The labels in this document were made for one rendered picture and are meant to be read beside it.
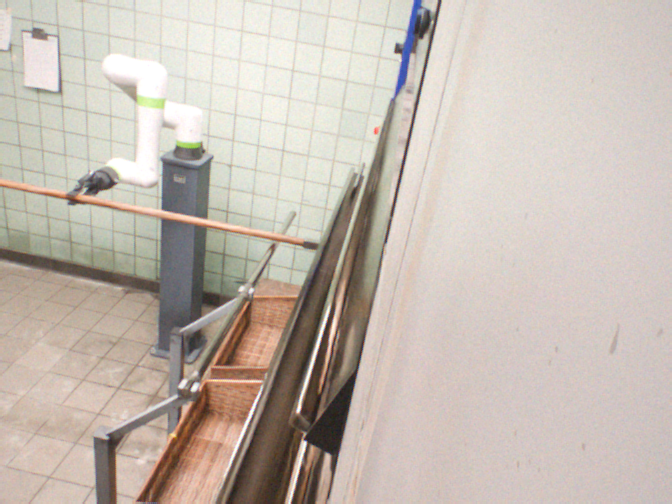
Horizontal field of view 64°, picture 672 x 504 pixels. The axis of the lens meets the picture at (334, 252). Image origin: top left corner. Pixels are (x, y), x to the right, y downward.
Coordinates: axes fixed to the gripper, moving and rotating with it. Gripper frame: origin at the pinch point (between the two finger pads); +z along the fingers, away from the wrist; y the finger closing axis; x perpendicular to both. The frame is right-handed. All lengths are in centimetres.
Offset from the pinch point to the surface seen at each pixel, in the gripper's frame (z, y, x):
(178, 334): 40, 24, -58
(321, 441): 148, -54, -112
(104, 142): -124, 20, 54
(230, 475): 130, -25, -100
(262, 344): -13, 61, -78
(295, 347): 94, -22, -103
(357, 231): 104, -55, -111
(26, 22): -126, -41, 100
